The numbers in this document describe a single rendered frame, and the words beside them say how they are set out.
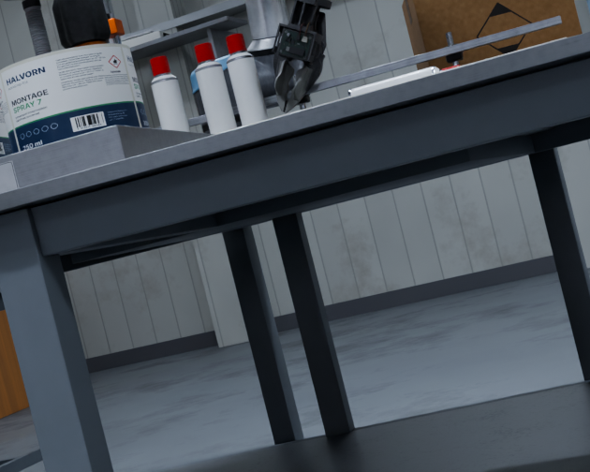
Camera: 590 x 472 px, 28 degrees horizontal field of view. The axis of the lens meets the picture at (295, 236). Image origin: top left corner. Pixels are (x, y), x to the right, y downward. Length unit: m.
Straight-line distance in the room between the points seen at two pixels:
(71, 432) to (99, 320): 8.27
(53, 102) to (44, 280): 0.33
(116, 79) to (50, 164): 0.27
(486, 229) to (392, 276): 0.78
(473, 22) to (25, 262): 1.18
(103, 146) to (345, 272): 7.39
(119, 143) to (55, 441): 0.36
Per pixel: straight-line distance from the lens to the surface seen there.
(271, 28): 2.55
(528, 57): 1.25
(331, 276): 8.80
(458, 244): 8.51
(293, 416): 3.02
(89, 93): 1.65
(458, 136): 1.29
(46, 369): 1.42
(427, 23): 2.30
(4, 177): 1.47
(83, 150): 1.43
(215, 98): 2.16
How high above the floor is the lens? 0.70
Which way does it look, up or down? level
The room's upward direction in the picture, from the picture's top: 14 degrees counter-clockwise
